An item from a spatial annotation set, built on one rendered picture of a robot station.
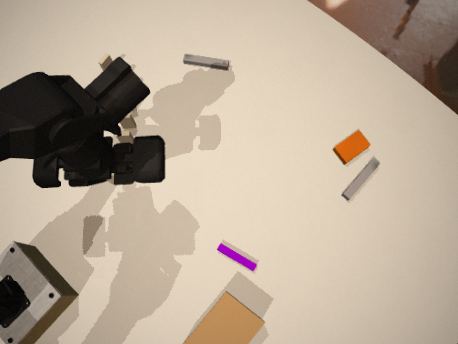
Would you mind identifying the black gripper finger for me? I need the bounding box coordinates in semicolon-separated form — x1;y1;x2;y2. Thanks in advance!
114;173;135;185
68;180;107;187

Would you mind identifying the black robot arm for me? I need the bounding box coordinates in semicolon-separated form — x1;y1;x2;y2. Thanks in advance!
0;57;150;328

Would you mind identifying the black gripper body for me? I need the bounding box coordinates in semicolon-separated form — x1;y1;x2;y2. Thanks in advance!
32;127;166;188

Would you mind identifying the purple rectangular block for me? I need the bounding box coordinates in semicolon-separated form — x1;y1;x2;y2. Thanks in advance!
217;243;257;271

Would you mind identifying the grey flat bar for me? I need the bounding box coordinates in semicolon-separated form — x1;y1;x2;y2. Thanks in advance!
341;159;380;200

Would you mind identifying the grey rectangular bar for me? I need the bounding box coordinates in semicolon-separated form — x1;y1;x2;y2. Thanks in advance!
183;54;229;70

